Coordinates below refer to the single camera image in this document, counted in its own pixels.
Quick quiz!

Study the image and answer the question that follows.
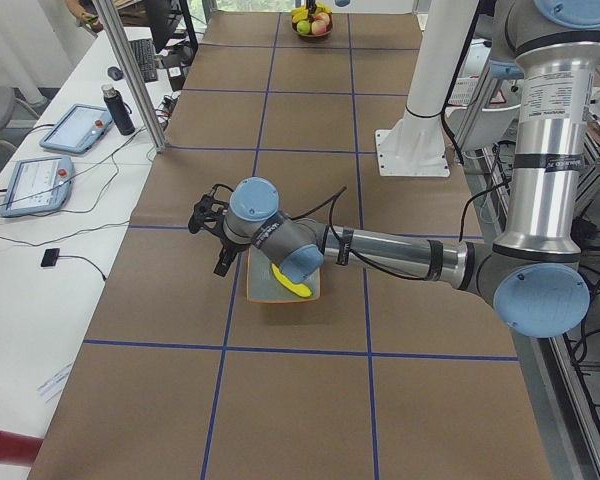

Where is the yellow banana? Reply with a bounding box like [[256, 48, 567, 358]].
[[270, 264, 313, 298], [290, 1, 331, 24]]

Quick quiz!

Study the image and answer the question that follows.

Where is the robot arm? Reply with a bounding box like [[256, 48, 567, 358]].
[[305, 0, 350, 13], [213, 1, 600, 338]]

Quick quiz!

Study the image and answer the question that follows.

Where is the yellow banana in basket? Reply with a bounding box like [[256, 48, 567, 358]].
[[290, 1, 331, 24]]

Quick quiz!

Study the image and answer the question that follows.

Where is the wicker fruit basket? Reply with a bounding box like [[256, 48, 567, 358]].
[[291, 12, 333, 38]]

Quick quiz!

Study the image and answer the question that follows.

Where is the grey square plate orange rim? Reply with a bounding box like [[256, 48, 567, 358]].
[[246, 248, 321, 304]]

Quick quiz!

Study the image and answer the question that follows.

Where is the black monitor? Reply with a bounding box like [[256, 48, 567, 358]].
[[144, 0, 198, 53]]

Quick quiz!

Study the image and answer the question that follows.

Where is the black keyboard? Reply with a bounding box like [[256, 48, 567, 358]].
[[129, 39, 158, 83]]

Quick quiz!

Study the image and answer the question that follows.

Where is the small black box device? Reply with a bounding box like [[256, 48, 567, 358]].
[[40, 248, 60, 268]]

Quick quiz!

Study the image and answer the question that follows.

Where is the black water bottle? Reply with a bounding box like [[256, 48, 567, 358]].
[[101, 84, 135, 136]]

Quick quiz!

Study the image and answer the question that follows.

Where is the teach pendant far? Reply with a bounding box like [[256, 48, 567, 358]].
[[39, 104, 112, 154]]

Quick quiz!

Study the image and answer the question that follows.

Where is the teach pendant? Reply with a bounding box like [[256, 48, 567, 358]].
[[39, 104, 112, 154], [1, 155, 75, 218]]

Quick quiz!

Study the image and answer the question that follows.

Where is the teach pendant near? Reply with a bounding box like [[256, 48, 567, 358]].
[[1, 155, 75, 218]]

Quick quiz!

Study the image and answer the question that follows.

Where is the brown table mat blue grid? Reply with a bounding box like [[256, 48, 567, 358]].
[[31, 12, 552, 479]]

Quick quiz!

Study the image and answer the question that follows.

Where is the grey computer mouse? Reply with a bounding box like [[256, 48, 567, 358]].
[[107, 66, 124, 81]]

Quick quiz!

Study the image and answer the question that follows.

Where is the red fire extinguisher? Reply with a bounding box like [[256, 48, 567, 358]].
[[0, 430, 43, 467]]

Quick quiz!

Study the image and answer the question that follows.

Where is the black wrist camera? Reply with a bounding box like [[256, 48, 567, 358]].
[[188, 183, 233, 237]]

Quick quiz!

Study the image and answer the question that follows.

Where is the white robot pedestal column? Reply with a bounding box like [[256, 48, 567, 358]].
[[375, 1, 494, 178]]

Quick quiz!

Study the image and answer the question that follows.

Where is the aluminium frame post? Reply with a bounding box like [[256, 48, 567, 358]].
[[93, 0, 166, 153]]

